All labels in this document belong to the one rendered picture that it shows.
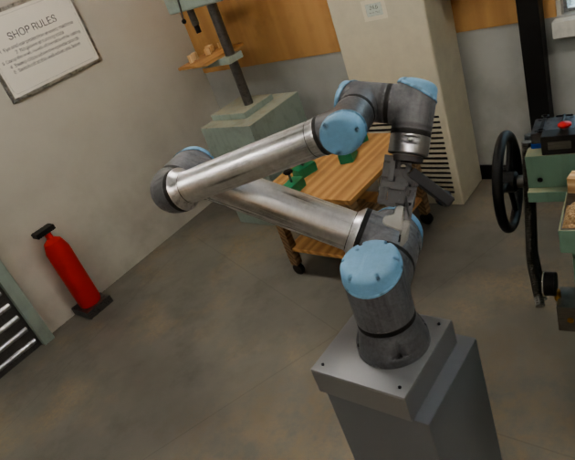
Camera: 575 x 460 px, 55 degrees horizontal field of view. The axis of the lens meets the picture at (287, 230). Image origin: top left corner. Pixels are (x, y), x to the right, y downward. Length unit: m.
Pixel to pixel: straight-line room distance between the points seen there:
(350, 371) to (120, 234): 2.61
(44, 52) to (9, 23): 0.22
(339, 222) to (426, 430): 0.55
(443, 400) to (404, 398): 0.13
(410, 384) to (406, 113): 0.62
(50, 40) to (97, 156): 0.71
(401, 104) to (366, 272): 0.38
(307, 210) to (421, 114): 0.41
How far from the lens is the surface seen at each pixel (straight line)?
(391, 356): 1.40
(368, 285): 1.28
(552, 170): 1.49
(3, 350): 3.54
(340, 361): 1.48
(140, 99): 3.91
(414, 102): 1.26
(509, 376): 2.22
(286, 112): 3.46
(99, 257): 3.75
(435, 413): 1.43
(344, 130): 1.15
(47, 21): 3.65
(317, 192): 2.58
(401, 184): 1.25
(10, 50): 3.52
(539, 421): 2.09
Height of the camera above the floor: 1.63
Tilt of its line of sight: 28 degrees down
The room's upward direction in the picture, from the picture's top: 21 degrees counter-clockwise
